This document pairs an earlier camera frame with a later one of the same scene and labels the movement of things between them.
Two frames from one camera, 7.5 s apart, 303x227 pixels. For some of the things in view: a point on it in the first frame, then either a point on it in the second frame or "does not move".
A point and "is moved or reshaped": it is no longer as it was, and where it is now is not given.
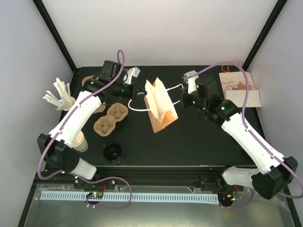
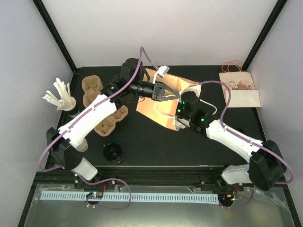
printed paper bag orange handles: x=234 y=88 does not move
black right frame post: x=268 y=26 does not move
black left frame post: x=56 y=34 does not move
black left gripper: x=135 y=87 -> x=158 y=85
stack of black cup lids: x=112 y=152 does not move
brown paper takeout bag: x=160 y=110 is moved or reshaped
